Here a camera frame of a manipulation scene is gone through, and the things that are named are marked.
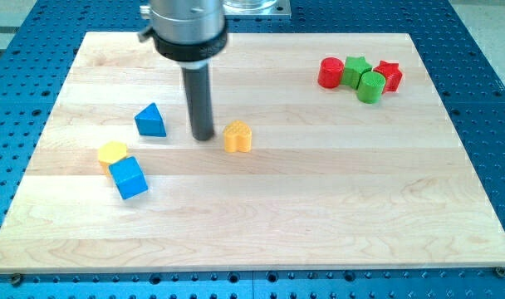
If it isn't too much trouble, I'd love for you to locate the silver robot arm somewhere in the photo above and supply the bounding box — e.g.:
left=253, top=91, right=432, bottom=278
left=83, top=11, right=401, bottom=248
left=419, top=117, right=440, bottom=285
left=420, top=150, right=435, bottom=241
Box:
left=138, top=0, right=228, bottom=62

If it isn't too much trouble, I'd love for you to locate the wooden board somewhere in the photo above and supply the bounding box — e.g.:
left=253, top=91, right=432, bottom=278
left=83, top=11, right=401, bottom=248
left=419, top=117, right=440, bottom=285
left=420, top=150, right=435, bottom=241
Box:
left=0, top=32, right=505, bottom=274

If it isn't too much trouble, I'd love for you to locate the yellow heart block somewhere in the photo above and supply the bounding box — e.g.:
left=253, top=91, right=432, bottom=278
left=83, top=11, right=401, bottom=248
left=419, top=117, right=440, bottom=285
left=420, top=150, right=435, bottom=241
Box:
left=223, top=120, right=253, bottom=153

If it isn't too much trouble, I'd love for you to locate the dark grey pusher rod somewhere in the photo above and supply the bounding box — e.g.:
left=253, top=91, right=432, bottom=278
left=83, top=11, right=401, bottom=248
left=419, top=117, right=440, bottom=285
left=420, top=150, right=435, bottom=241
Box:
left=180, top=62, right=214, bottom=141

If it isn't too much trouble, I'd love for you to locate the blue triangle block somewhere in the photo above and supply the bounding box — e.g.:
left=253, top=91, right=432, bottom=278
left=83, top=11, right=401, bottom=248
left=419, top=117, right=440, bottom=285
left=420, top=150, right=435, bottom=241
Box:
left=135, top=103, right=167, bottom=137

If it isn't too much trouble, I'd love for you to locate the red cylinder block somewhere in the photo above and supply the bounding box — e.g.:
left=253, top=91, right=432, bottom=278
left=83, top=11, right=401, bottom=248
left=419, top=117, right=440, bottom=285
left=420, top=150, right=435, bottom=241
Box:
left=317, top=57, right=345, bottom=89

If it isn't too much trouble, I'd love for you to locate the blue cube block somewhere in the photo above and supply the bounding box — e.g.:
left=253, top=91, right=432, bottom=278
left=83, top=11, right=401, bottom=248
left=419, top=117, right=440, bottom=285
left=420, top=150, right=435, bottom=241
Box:
left=109, top=156, right=149, bottom=200

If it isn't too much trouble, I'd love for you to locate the green star block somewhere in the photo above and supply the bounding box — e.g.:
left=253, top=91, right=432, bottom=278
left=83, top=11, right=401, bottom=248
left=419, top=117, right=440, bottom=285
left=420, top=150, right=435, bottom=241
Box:
left=341, top=56, right=372, bottom=90

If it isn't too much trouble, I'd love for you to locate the green cylinder block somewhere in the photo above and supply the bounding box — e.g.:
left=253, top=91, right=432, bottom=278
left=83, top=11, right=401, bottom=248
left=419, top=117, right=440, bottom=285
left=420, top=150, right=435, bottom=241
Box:
left=356, top=71, right=386, bottom=104

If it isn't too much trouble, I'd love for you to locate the yellow hexagon block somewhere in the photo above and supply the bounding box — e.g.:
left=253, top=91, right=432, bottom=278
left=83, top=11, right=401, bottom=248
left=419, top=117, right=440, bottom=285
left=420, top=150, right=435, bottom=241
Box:
left=98, top=141, right=128, bottom=176

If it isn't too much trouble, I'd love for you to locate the red star block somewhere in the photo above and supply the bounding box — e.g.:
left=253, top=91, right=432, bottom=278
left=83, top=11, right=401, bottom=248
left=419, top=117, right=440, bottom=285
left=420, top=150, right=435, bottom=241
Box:
left=373, top=61, right=403, bottom=94

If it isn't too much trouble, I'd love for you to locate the clear acrylic robot mount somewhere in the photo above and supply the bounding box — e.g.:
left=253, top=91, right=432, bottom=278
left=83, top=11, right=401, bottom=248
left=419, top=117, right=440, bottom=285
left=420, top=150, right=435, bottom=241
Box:
left=223, top=0, right=292, bottom=19

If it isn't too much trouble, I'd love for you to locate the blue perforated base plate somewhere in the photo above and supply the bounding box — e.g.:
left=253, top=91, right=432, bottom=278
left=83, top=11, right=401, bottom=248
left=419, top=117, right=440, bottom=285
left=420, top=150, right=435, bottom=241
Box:
left=0, top=1, right=505, bottom=298

